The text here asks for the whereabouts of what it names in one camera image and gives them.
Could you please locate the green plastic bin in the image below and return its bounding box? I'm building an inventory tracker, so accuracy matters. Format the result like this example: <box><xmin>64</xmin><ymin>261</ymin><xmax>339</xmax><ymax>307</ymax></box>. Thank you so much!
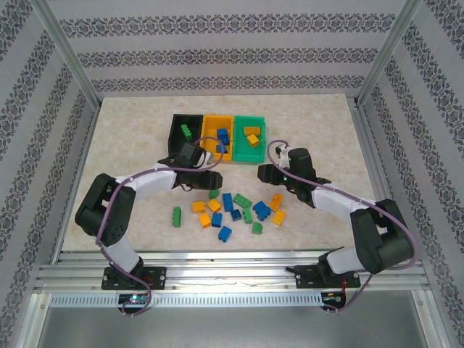
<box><xmin>231</xmin><ymin>115</ymin><xmax>269</xmax><ymax>164</ymax></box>

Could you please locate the black plastic bin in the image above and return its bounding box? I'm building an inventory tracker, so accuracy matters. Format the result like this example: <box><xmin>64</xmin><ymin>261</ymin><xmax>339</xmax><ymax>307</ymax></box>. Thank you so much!
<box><xmin>167</xmin><ymin>113</ymin><xmax>204</xmax><ymax>160</ymax></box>

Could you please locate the large blue lego brick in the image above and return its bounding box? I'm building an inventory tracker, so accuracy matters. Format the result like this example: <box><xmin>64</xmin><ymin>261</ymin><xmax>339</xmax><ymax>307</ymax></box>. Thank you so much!
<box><xmin>252</xmin><ymin>201</ymin><xmax>272</xmax><ymax>221</ymax></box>

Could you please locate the yellow plastic bin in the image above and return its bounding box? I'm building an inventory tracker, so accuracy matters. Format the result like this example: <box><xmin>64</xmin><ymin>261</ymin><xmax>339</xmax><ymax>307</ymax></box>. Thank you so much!
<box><xmin>200</xmin><ymin>115</ymin><xmax>235</xmax><ymax>163</ymax></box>

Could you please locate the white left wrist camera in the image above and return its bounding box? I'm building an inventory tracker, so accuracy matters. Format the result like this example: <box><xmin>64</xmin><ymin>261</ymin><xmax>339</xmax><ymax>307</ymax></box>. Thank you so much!
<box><xmin>195</xmin><ymin>151</ymin><xmax>215</xmax><ymax>169</ymax></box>

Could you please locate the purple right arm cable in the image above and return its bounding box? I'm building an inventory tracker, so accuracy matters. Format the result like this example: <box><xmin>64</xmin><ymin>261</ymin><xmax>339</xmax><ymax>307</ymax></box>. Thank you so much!
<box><xmin>266</xmin><ymin>139</ymin><xmax>421</xmax><ymax>316</ymax></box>

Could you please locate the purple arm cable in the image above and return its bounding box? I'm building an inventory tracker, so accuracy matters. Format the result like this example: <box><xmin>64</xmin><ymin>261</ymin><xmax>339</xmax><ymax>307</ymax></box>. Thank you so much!
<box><xmin>96</xmin><ymin>136</ymin><xmax>224</xmax><ymax>318</ymax></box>
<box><xmin>266</xmin><ymin>139</ymin><xmax>421</xmax><ymax>316</ymax></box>

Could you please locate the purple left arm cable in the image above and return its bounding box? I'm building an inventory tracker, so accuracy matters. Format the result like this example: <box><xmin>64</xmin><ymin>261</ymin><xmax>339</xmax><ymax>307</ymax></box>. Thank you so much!
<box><xmin>96</xmin><ymin>136</ymin><xmax>224</xmax><ymax>318</ymax></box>

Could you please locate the aluminium side rail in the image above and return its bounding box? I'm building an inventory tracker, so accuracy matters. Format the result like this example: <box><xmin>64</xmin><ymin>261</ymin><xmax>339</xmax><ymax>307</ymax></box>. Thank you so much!
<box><xmin>50</xmin><ymin>107</ymin><xmax>101</xmax><ymax>264</ymax></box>
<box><xmin>349</xmin><ymin>97</ymin><xmax>414</xmax><ymax>260</ymax></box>

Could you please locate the aluminium mounting rail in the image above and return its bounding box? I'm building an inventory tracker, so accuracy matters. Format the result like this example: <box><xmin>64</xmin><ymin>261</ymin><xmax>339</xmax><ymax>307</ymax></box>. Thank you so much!
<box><xmin>34</xmin><ymin>249</ymin><xmax>432</xmax><ymax>294</ymax></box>

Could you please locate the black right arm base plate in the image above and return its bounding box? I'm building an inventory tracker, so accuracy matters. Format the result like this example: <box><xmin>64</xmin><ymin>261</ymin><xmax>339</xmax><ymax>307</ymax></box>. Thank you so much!
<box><xmin>295</xmin><ymin>264</ymin><xmax>362</xmax><ymax>290</ymax></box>

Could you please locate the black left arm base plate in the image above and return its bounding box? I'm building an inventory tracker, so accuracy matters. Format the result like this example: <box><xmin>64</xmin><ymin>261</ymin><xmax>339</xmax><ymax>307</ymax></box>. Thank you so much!
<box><xmin>101</xmin><ymin>266</ymin><xmax>167</xmax><ymax>291</ymax></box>

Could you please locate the slotted metal cable tray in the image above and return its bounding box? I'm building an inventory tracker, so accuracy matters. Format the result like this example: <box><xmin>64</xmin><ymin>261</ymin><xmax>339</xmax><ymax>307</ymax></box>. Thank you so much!
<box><xmin>49</xmin><ymin>292</ymin><xmax>323</xmax><ymax>308</ymax></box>

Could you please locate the aluminium frame post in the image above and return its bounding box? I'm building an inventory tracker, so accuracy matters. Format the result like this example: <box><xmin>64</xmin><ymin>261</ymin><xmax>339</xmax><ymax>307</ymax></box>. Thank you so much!
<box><xmin>356</xmin><ymin>0</ymin><xmax>425</xmax><ymax>108</ymax></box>
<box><xmin>30</xmin><ymin>0</ymin><xmax>102</xmax><ymax>109</ymax></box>

